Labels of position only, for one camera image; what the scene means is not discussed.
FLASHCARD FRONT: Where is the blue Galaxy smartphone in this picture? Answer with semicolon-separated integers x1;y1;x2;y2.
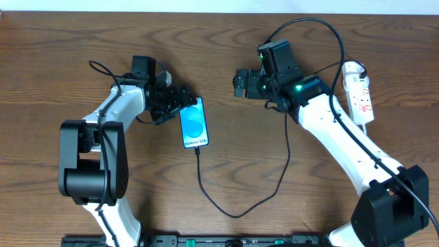
179;97;209;148

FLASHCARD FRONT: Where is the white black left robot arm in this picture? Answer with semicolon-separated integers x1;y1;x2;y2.
58;56;197;246

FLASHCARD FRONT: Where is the white power strip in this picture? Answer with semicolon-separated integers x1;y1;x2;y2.
342;60;375;126

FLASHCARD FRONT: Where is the black USB charging cable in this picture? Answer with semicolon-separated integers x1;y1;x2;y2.
194;58;368;220

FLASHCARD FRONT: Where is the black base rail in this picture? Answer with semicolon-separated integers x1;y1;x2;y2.
61;234;333;247

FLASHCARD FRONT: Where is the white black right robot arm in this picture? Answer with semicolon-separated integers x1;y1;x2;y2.
233;39;429;246

